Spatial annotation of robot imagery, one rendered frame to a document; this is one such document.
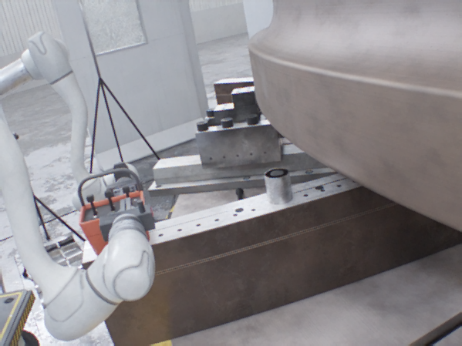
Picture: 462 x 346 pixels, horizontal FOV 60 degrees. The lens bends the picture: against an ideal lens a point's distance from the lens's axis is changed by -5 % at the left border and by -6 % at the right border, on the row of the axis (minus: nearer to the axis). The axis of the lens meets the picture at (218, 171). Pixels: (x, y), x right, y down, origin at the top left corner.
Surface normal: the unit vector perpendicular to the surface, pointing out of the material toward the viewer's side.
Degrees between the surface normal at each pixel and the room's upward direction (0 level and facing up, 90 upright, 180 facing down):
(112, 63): 90
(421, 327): 0
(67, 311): 75
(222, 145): 90
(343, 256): 90
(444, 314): 0
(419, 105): 90
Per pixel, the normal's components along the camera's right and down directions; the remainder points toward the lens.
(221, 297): 0.22, 0.33
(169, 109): 0.54, 0.23
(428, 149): -0.89, 0.32
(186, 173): -0.22, 0.10
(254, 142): -0.16, 0.40
